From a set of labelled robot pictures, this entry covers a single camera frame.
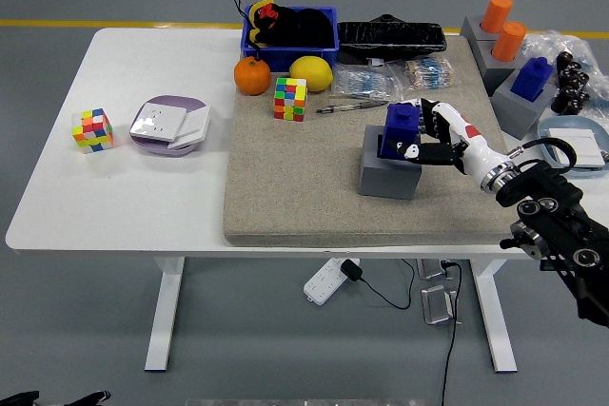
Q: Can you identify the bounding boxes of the yellow lemon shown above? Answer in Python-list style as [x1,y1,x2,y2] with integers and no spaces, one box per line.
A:
[288,54,334,92]

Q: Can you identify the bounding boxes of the purple plate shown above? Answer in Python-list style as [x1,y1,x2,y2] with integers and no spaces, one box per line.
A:
[128,94,210,157]

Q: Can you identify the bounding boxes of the clear metal floor bracket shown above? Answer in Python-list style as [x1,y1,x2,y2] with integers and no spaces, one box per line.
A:
[421,284,460,327]
[416,258,450,281]

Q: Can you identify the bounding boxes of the black power adapter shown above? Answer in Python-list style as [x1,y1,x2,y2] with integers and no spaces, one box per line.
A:
[340,258,364,282]

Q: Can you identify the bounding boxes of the orange fruit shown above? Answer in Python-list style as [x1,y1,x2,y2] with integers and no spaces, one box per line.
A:
[232,55,272,96]

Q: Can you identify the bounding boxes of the grey cube stamp holder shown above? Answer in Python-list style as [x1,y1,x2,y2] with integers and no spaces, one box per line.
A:
[460,14,499,46]
[473,37,527,96]

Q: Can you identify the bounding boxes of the clear bag of resistors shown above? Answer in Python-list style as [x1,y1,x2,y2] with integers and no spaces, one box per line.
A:
[388,56,457,92]
[329,65,405,103]

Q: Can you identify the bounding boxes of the crumpled clear plastic bag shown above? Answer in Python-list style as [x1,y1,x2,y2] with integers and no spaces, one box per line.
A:
[521,29,609,122]

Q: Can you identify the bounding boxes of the orange cylinder stamp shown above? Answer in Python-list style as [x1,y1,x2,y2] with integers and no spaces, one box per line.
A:
[481,0,514,33]
[490,21,527,63]

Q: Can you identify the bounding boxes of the blue plastic bin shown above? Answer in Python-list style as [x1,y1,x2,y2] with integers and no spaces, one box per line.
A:
[240,5,341,74]

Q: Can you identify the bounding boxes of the black plastic-wrapped bar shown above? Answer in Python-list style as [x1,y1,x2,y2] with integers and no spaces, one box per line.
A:
[336,12,448,65]

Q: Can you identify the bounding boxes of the grey cube seal holder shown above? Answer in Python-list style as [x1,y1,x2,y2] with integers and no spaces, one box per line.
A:
[359,124,424,201]
[489,68,558,140]

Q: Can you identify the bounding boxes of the blue seal stamp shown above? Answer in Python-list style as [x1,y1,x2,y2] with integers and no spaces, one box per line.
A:
[510,56,555,102]
[378,104,422,163]

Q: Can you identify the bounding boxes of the light blue plate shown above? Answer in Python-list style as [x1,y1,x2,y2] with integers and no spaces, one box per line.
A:
[536,115,609,180]

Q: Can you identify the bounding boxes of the white wall switch panel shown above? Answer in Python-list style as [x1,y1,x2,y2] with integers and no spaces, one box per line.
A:
[167,104,211,149]
[545,127,608,169]

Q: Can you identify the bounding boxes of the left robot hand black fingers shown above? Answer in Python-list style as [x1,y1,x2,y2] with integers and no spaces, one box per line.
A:
[0,390,111,406]

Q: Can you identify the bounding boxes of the colourful puzzle cube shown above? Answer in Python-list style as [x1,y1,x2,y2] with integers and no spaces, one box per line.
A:
[272,75,308,123]
[70,107,115,155]

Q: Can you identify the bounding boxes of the white wall socket panel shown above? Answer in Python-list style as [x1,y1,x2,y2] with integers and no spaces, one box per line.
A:
[129,102,187,144]

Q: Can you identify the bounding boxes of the grey ballpoint pen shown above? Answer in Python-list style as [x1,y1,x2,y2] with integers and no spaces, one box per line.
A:
[315,99,389,115]

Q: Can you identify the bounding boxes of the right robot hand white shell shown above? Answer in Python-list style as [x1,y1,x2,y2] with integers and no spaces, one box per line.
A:
[383,97,504,180]

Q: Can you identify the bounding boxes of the grey-brown mat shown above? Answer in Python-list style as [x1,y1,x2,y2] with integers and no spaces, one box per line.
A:
[222,34,534,249]

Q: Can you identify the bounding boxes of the long black power cable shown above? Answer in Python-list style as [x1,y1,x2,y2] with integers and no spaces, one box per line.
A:
[439,261,464,406]

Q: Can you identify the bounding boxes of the white table leg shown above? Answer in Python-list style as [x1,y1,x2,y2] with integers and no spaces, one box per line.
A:
[469,259,519,374]
[144,257,186,373]

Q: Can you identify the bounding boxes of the white power strip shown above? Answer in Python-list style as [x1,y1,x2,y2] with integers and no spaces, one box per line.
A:
[303,257,352,306]

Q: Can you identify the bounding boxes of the thin black adapter cord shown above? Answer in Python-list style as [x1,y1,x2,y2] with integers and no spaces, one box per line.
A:
[358,258,417,311]

